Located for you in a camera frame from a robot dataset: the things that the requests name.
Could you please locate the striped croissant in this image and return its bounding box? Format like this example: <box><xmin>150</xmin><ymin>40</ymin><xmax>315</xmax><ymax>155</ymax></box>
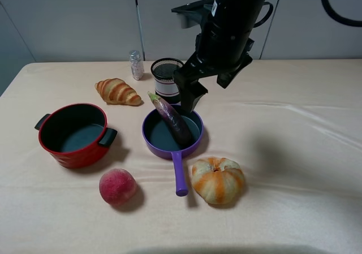
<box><xmin>94</xmin><ymin>78</ymin><xmax>142</xmax><ymax>106</ymax></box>

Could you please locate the purple frying pan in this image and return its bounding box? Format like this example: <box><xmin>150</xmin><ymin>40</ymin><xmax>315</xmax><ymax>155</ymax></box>
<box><xmin>142</xmin><ymin>105</ymin><xmax>204</xmax><ymax>197</ymax></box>

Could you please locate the red pot with black handles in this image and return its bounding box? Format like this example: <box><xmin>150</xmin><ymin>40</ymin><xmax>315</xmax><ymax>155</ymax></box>
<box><xmin>35</xmin><ymin>103</ymin><xmax>118</xmax><ymax>169</ymax></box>

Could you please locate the orange white pumpkin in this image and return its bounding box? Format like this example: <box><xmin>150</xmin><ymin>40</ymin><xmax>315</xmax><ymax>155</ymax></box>
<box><xmin>191</xmin><ymin>157</ymin><xmax>245</xmax><ymax>205</ymax></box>

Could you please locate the clear glass spice jar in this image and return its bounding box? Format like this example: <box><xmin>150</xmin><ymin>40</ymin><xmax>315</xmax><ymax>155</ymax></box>
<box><xmin>129</xmin><ymin>50</ymin><xmax>144</xmax><ymax>80</ymax></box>

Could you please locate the black cable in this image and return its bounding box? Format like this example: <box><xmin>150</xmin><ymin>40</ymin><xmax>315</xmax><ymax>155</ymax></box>
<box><xmin>320</xmin><ymin>0</ymin><xmax>362</xmax><ymax>28</ymax></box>

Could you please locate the black mesh top cup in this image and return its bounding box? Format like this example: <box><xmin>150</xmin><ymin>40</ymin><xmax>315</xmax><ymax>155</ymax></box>
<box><xmin>150</xmin><ymin>58</ymin><xmax>184</xmax><ymax>104</ymax></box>

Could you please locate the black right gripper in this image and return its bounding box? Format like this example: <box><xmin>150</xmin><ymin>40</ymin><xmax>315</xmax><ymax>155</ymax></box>
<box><xmin>174</xmin><ymin>33</ymin><xmax>254</xmax><ymax>113</ymax></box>

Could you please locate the pink peach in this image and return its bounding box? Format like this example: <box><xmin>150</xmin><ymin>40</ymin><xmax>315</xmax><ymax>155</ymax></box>
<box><xmin>99</xmin><ymin>169</ymin><xmax>137</xmax><ymax>206</ymax></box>

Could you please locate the purple eggplant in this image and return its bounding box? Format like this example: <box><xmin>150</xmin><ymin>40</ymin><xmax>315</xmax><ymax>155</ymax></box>
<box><xmin>148</xmin><ymin>92</ymin><xmax>193</xmax><ymax>147</ymax></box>

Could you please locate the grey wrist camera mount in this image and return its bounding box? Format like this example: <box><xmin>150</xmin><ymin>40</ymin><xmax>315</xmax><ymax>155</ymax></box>
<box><xmin>171</xmin><ymin>0</ymin><xmax>214</xmax><ymax>29</ymax></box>

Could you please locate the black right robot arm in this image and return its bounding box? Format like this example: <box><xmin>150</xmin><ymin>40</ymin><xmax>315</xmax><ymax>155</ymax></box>
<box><xmin>172</xmin><ymin>0</ymin><xmax>273</xmax><ymax>112</ymax></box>

